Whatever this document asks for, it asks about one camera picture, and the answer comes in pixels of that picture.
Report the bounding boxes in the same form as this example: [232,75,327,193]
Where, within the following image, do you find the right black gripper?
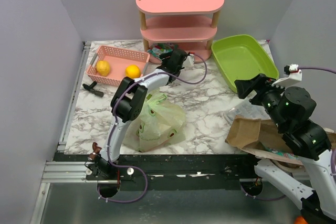
[235,71,289,129]

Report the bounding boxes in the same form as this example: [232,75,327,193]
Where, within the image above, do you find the brown paper bag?
[225,115,336,169]

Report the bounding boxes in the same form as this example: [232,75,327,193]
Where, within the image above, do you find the avocado print plastic bag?
[123,90,186,153]

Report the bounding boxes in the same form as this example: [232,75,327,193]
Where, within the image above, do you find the cherry mint candy packet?
[147,43,176,59]

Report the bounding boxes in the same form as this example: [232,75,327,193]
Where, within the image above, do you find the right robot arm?
[235,73,335,223]

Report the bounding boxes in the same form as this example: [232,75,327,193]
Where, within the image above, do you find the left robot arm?
[89,49,191,179]

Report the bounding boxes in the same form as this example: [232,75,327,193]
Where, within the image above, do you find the clear plastic container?
[224,100,270,125]

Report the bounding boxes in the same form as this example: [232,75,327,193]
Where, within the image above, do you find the green plastic tray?
[211,35,279,93]

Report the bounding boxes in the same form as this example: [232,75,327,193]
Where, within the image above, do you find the pink three-tier shelf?
[136,0,225,60]

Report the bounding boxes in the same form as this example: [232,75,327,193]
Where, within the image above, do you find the orange fruit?
[125,65,141,79]

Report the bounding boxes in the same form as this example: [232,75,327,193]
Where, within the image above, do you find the pink perforated basket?
[86,45,150,86]

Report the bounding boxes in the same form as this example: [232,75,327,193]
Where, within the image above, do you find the orange pumpkin toy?
[294,216,308,224]

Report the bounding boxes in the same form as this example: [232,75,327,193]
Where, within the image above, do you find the yellow lemon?
[96,60,111,77]

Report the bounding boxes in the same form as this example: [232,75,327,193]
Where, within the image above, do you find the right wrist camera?
[272,64,302,88]

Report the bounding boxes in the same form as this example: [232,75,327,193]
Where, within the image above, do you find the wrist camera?
[183,53,195,67]
[272,64,302,88]

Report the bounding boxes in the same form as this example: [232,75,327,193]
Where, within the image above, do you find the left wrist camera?
[183,53,195,67]

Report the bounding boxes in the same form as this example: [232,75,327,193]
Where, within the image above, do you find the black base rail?
[54,152,258,191]

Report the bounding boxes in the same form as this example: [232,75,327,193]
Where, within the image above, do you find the black T-handle tool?
[82,81,104,98]

